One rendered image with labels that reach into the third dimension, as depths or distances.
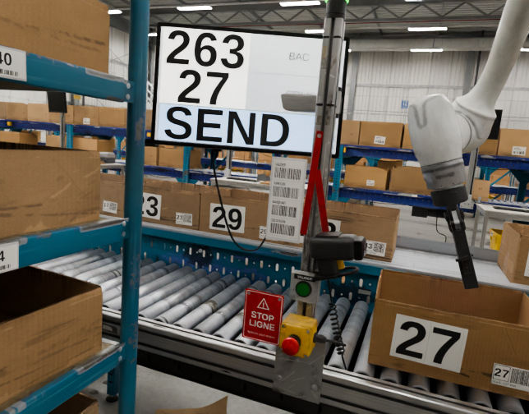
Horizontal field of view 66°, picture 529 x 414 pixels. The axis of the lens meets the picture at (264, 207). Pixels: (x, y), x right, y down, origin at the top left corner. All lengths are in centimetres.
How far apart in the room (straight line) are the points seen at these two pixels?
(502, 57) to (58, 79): 86
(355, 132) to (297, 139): 507
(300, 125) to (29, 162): 68
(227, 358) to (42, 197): 71
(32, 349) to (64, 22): 41
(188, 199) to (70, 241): 124
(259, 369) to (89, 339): 55
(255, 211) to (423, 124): 86
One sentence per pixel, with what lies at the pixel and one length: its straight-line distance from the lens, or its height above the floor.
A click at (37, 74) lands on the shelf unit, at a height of 132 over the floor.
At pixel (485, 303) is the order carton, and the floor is 87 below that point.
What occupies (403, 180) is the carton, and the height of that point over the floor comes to 96.
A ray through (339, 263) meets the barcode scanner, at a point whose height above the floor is 103.
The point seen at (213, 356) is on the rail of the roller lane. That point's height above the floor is 71.
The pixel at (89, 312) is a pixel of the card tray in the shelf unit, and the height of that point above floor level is 101.
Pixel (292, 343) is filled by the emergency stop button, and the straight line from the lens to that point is 93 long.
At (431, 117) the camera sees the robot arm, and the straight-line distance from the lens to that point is 98.
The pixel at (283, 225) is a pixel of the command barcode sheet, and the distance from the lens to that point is 97.
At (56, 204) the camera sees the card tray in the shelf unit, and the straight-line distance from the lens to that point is 60.
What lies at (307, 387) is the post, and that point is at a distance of 109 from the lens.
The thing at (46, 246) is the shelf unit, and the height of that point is 113.
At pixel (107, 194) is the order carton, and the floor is 99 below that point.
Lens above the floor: 127
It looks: 8 degrees down
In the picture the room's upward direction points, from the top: 5 degrees clockwise
